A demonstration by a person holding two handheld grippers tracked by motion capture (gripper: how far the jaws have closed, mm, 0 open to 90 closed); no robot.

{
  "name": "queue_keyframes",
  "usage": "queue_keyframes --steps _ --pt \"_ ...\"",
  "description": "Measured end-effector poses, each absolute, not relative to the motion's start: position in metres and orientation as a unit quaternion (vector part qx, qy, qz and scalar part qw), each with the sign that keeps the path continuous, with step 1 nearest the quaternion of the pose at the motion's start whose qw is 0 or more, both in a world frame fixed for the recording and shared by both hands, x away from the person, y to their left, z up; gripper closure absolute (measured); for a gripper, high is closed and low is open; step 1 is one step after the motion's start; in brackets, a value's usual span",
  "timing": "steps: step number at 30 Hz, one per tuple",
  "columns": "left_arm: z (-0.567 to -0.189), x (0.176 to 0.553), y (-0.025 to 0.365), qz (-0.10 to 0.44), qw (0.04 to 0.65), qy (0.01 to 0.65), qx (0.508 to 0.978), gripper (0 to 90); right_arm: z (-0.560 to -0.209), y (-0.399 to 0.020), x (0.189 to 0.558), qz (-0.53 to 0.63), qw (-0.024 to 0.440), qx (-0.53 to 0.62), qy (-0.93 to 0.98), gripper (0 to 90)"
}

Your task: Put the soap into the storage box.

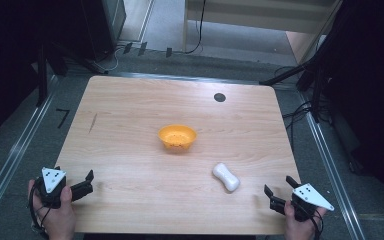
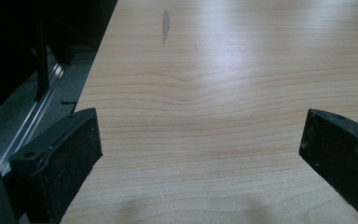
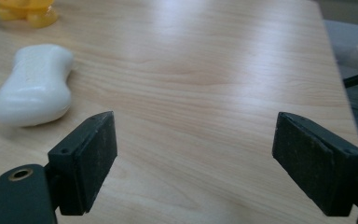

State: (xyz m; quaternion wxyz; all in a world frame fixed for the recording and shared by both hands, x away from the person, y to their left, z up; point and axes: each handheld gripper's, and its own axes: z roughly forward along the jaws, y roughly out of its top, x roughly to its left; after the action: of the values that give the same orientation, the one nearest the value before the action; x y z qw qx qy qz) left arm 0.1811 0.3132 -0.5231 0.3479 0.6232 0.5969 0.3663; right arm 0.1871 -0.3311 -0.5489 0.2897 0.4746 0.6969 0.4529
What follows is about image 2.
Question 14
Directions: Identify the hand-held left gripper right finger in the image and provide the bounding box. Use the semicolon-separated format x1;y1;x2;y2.
298;108;358;224

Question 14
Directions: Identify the silver metal rail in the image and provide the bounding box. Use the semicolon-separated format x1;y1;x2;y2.
0;62;65;177

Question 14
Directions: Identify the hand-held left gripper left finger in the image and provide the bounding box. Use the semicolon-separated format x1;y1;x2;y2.
8;107;103;224

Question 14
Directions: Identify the black metal stand post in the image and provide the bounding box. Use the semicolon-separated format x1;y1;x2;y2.
33;15;51;102

